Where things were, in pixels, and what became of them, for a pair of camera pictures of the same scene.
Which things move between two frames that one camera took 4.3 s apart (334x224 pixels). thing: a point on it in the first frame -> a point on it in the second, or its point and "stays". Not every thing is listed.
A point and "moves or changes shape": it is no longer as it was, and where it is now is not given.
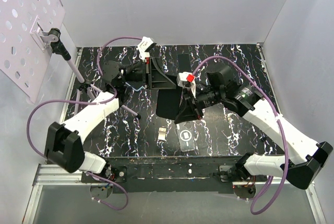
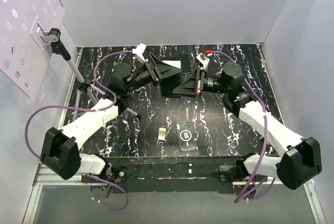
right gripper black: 186,112 -> 189,87
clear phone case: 186,135 stays
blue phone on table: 133,89 stays
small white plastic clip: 162,133 stays
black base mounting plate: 195,174 stays
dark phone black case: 168,103 moves or changes shape
